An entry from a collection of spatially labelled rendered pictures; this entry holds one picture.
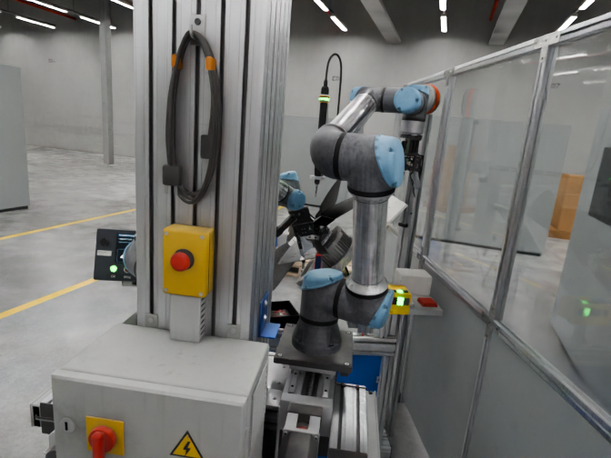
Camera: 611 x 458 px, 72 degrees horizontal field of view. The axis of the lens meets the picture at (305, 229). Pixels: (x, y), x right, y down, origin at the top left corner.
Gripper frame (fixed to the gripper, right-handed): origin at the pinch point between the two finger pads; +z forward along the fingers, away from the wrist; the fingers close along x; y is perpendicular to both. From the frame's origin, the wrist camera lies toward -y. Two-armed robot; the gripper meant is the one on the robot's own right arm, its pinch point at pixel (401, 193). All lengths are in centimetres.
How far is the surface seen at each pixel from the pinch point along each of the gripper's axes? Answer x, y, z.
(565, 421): 46, 41, 58
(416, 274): 33, -64, 51
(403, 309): 9.8, -9.5, 47.3
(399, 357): 29, -60, 98
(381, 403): 7, -12, 93
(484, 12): 512, -1136, -386
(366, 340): -2, -12, 63
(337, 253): -12, -50, 38
